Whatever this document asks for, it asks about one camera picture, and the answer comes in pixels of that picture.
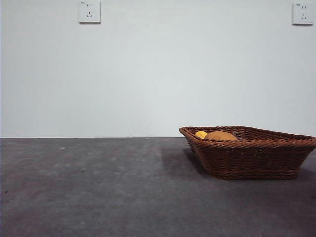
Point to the yellow corn cob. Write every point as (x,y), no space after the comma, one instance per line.
(201,134)

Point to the brown potato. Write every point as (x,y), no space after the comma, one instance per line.
(221,136)

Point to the brown wicker basket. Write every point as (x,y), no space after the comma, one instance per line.
(247,160)

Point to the white wall socket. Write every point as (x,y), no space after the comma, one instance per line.
(89,12)
(303,13)

